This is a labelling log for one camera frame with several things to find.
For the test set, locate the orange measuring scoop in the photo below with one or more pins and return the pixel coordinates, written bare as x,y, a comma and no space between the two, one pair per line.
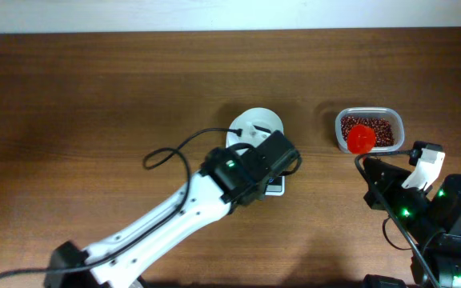
361,139

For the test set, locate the clear plastic container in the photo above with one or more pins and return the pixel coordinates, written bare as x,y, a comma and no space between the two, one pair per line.
373,112

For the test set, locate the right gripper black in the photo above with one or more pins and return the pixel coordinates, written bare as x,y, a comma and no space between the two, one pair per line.
377,176

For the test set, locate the white digital kitchen scale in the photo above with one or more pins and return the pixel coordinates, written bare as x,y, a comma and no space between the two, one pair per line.
275,186

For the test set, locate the white round bowl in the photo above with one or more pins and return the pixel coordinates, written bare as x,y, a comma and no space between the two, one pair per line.
258,116

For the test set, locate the red beans in container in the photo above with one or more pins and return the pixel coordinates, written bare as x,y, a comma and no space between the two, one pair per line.
382,128

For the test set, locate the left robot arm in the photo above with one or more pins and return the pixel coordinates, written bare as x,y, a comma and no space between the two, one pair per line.
228,177

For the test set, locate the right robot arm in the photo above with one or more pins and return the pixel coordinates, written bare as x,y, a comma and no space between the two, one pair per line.
432,226

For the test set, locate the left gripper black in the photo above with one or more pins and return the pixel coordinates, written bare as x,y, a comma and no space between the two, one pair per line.
262,191

